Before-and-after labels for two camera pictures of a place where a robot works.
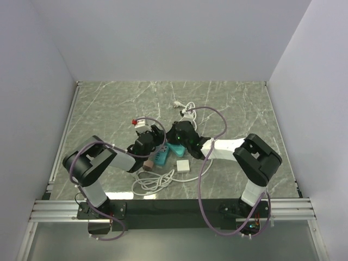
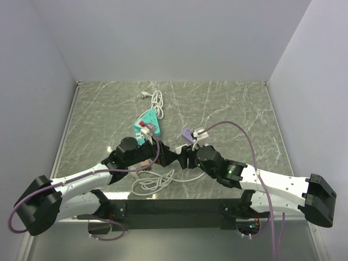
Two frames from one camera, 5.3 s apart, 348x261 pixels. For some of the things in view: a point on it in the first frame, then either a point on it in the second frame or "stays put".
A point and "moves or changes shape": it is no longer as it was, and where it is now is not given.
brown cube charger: x=148 y=165 stays put
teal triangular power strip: x=178 y=149 moves or changes shape
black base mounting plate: x=156 y=214 stays put
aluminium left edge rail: x=50 y=184 stays put
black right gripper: x=171 y=135 -> x=187 y=151
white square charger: x=182 y=166 moves or changes shape
